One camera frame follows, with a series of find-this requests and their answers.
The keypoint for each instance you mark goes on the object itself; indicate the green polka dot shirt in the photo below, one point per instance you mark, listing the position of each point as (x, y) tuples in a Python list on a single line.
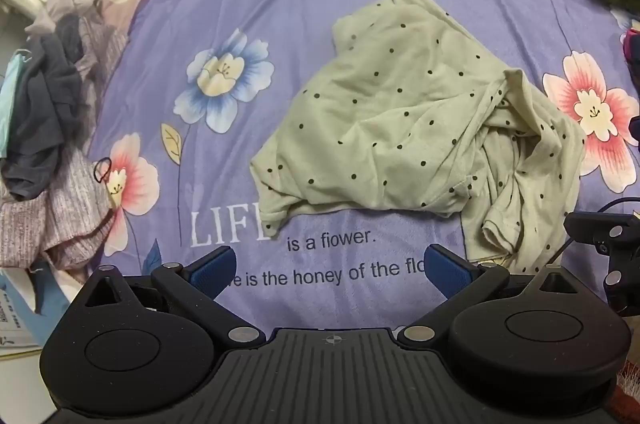
[(400, 104)]

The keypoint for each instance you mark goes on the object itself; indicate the navy garment with pink lining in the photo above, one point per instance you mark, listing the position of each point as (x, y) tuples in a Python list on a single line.
[(632, 47)]

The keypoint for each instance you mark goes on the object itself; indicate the papers at bed edge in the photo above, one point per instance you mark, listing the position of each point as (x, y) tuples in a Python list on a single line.
[(25, 304)]

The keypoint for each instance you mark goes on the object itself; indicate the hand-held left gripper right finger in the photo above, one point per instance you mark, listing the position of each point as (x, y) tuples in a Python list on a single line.
[(447, 271)]

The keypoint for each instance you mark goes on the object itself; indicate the pink striped garment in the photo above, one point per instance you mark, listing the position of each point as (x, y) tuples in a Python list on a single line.
[(65, 209)]

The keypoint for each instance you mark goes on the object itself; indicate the light blue cloth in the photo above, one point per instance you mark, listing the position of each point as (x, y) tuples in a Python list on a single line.
[(10, 94)]

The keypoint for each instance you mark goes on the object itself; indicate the dark grey garment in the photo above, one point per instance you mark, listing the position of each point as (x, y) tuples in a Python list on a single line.
[(45, 104)]

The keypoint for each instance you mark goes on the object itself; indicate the purple floral bed sheet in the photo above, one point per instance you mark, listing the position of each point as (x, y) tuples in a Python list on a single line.
[(280, 4)]

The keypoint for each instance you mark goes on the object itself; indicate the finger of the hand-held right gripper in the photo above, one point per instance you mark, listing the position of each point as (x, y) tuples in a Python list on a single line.
[(595, 229)]

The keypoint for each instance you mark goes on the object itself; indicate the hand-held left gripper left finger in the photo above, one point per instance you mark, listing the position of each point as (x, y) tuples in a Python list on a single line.
[(215, 271)]

